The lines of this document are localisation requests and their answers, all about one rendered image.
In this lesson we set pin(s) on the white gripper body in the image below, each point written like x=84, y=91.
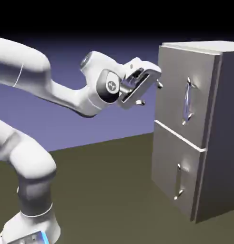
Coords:
x=141, y=83

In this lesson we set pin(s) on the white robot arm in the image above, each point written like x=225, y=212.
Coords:
x=29, y=68

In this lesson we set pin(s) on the grey cabinet door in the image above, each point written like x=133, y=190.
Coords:
x=166, y=164
x=174, y=91

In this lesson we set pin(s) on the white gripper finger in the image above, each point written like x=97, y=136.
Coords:
x=140, y=102
x=159, y=83

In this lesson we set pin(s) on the grey metal cabinet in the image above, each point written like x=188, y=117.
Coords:
x=219, y=133

